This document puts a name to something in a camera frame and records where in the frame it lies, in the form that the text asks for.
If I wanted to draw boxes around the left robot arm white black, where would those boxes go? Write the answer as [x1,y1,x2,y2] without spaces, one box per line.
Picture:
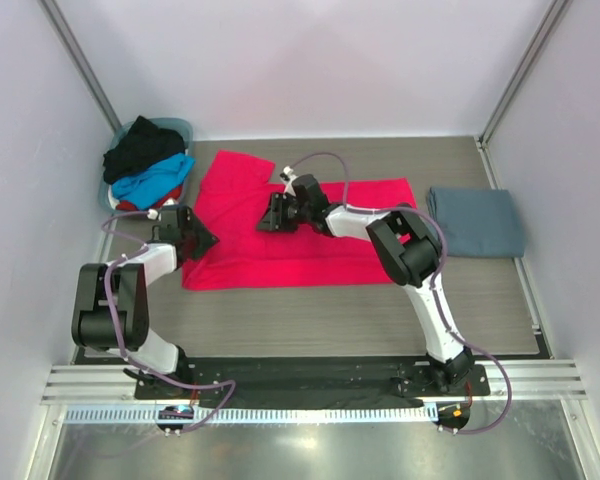
[71,205,219,399]

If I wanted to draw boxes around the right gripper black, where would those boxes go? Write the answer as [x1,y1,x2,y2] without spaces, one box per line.
[257,193,312,234]

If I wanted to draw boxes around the aluminium frame post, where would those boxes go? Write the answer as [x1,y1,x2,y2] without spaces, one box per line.
[38,0,122,132]
[476,0,572,150]

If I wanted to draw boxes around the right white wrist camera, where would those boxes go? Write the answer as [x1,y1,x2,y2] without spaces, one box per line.
[279,166,298,197]

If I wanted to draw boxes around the bright blue t shirt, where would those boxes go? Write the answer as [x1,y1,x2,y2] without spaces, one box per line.
[111,153,195,210]

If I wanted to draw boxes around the right aluminium frame post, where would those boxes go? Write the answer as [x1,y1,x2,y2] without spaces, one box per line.
[476,0,572,150]

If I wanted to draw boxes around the aluminium front rail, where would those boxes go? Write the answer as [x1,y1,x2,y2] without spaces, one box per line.
[41,359,587,405]

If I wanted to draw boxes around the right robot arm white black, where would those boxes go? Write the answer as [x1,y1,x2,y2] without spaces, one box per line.
[257,167,474,396]

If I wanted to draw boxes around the left aluminium frame post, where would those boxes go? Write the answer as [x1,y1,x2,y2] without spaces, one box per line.
[38,0,122,132]

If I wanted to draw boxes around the grey blue t shirt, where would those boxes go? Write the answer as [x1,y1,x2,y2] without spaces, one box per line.
[426,186,526,258]

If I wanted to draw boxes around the black t shirt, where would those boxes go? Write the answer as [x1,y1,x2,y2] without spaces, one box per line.
[103,116,186,185]

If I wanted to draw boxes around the pink red t shirt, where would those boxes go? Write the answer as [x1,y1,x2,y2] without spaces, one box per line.
[181,150,390,291]

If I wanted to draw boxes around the white garment in basket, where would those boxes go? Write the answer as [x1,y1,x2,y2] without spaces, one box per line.
[107,187,120,210]

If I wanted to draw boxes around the red garment in basket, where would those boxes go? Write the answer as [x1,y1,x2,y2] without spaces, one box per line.
[114,185,183,211]

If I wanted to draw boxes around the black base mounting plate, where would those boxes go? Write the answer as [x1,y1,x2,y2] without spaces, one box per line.
[132,355,491,401]

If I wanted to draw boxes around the white slotted cable duct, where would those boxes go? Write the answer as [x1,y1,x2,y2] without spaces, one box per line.
[64,403,438,426]

